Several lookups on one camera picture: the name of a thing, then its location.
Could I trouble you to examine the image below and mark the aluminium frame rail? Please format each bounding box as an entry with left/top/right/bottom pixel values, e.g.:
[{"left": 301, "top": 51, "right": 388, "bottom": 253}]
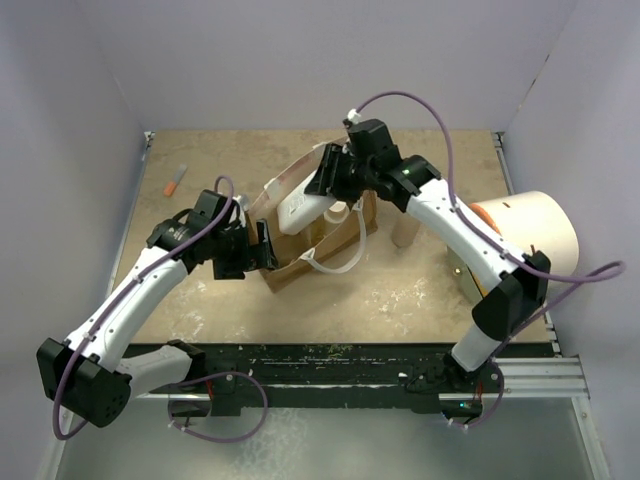
[{"left": 492, "top": 130, "right": 591, "bottom": 401}]

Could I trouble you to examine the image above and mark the cream cylinder with orange lid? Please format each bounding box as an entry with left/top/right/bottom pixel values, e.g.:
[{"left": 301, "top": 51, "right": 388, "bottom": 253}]
[{"left": 469, "top": 191, "right": 579, "bottom": 276}]

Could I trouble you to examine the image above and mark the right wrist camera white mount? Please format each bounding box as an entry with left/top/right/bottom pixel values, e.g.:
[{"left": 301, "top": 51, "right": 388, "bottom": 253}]
[{"left": 342, "top": 108, "right": 362, "bottom": 128}]

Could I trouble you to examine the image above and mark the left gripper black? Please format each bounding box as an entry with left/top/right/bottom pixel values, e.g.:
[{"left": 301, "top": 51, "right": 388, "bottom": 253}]
[{"left": 211, "top": 219, "right": 279, "bottom": 280}]

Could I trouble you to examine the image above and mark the tan pump lotion bottle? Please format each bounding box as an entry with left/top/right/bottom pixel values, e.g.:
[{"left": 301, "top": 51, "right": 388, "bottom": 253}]
[{"left": 391, "top": 213, "right": 421, "bottom": 248}]

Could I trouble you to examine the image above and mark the brown burlap canvas bag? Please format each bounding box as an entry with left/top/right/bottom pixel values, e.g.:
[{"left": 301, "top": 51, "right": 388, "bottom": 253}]
[{"left": 249, "top": 142, "right": 377, "bottom": 293}]

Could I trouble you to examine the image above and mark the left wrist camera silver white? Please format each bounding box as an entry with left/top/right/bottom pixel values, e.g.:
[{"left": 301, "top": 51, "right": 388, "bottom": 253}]
[{"left": 236, "top": 195, "right": 251, "bottom": 211}]

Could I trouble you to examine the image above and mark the cream round bottle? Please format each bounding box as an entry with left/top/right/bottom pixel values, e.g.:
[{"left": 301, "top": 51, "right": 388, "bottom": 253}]
[{"left": 323, "top": 201, "right": 350, "bottom": 225}]

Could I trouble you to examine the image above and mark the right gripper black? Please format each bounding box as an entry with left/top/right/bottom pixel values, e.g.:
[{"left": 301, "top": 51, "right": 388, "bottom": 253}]
[{"left": 305, "top": 143, "right": 376, "bottom": 203}]

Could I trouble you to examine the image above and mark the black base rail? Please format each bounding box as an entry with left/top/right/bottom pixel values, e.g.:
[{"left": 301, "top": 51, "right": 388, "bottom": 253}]
[{"left": 153, "top": 343, "right": 503, "bottom": 416}]

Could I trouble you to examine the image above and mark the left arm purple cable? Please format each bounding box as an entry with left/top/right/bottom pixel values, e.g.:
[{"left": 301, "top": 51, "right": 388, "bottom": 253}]
[{"left": 52, "top": 175, "right": 236, "bottom": 441}]

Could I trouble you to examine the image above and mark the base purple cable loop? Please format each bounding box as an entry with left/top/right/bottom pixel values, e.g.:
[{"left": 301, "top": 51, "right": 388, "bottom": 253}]
[{"left": 167, "top": 370, "right": 270, "bottom": 444}]

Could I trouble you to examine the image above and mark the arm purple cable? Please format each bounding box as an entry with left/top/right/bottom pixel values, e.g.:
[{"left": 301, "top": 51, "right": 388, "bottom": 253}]
[
  {"left": 52, "top": 175, "right": 236, "bottom": 441},
  {"left": 349, "top": 91, "right": 626, "bottom": 361}
]

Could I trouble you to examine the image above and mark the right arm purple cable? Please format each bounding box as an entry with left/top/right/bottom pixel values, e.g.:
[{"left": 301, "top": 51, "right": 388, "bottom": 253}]
[{"left": 349, "top": 91, "right": 626, "bottom": 361}]

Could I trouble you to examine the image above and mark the white bottle with black cap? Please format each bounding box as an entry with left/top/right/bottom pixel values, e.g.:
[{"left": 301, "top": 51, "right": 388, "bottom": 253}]
[{"left": 276, "top": 185, "right": 335, "bottom": 235}]

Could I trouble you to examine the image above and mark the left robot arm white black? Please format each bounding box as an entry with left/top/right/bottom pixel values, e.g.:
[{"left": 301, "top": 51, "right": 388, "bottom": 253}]
[{"left": 36, "top": 190, "right": 278, "bottom": 428}]

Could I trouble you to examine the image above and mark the small orange capped tube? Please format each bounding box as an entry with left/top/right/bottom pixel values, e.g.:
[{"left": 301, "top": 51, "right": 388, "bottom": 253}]
[{"left": 163, "top": 164, "right": 188, "bottom": 197}]

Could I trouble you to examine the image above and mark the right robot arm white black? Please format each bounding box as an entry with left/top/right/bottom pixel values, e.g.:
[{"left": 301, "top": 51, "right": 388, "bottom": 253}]
[{"left": 305, "top": 119, "right": 551, "bottom": 391}]

